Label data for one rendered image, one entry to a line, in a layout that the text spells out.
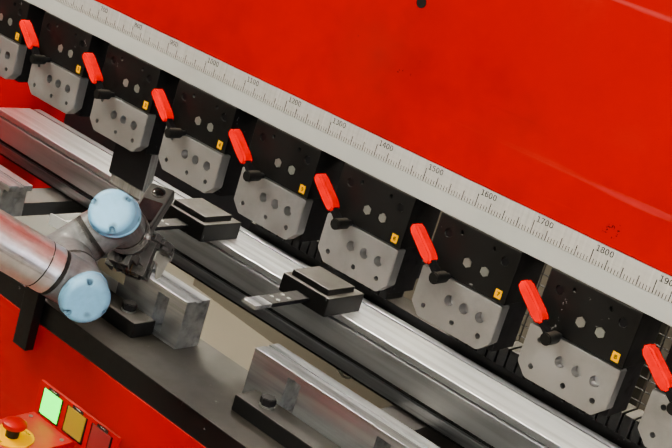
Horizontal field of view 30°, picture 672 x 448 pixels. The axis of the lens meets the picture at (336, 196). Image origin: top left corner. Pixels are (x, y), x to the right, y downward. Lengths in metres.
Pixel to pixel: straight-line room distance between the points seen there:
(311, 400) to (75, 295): 0.47
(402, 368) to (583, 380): 0.59
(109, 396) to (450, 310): 0.68
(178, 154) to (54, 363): 0.45
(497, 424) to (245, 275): 0.63
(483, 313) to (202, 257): 0.90
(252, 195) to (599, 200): 0.64
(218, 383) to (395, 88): 0.63
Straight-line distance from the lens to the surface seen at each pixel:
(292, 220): 2.07
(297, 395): 2.17
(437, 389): 2.26
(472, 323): 1.87
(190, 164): 2.22
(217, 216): 2.56
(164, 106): 2.22
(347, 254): 2.00
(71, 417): 2.12
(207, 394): 2.18
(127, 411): 2.24
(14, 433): 2.10
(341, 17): 2.01
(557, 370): 1.81
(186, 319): 2.29
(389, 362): 2.32
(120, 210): 1.96
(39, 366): 2.41
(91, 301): 1.86
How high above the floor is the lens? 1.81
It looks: 15 degrees down
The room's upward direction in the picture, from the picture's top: 17 degrees clockwise
